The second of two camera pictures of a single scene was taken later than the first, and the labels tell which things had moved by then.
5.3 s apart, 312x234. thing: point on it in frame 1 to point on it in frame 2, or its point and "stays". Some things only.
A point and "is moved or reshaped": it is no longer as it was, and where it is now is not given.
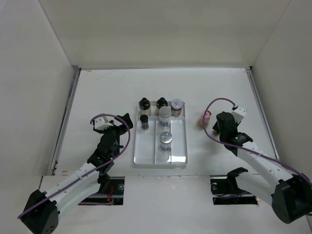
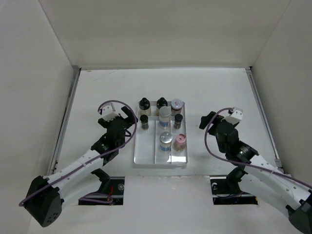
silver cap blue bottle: (165, 116) stays
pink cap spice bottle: (206, 119) is moved or reshaped
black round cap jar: (144, 104) stays
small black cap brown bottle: (144, 119) stays
